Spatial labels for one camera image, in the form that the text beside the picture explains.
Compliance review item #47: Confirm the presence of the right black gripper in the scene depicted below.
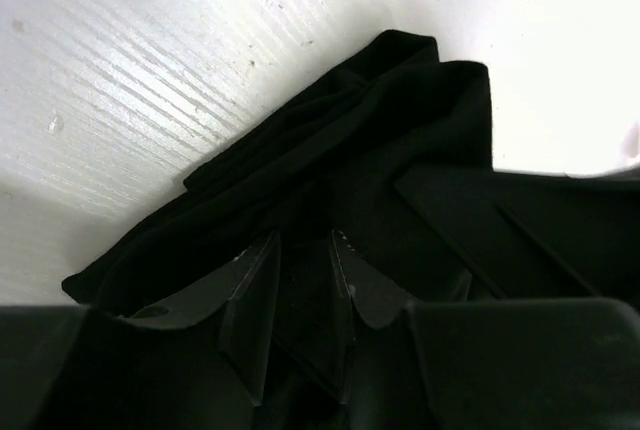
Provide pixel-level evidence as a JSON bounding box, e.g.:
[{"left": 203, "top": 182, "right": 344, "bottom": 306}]
[{"left": 395, "top": 165, "right": 639, "bottom": 303}]

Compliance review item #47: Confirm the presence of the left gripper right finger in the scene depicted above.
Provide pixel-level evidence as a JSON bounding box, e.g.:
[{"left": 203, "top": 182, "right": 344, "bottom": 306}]
[{"left": 328, "top": 233, "right": 639, "bottom": 429}]

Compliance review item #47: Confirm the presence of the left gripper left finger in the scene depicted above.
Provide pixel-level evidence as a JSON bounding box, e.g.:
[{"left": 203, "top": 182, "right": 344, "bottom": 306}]
[{"left": 1, "top": 233, "right": 280, "bottom": 429}]

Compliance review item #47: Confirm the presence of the black tank top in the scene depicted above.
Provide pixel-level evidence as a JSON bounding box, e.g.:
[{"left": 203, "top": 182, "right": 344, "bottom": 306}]
[{"left": 60, "top": 29, "right": 501, "bottom": 381}]

